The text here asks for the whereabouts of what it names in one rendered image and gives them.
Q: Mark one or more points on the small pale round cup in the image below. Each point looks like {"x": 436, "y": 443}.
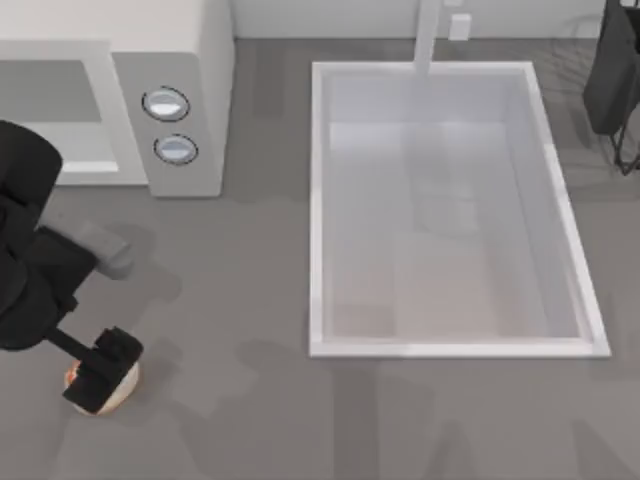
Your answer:
{"x": 126, "y": 382}

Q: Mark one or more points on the pale grey rounded box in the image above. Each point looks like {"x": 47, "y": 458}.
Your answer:
{"x": 102, "y": 247}

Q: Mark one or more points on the pale microwave door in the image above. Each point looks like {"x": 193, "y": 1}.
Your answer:
{"x": 107, "y": 125}

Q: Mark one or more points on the round silver microwave knob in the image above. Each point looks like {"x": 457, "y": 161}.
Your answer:
{"x": 165, "y": 103}
{"x": 175, "y": 149}

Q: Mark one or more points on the pale microwave oven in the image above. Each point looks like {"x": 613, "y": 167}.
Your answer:
{"x": 210, "y": 100}

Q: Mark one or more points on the white sink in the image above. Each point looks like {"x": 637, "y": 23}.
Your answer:
{"x": 450, "y": 225}

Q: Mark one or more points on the tall white tap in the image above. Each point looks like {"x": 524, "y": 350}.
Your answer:
{"x": 426, "y": 35}

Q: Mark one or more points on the small white wall box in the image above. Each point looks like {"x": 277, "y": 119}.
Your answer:
{"x": 460, "y": 26}

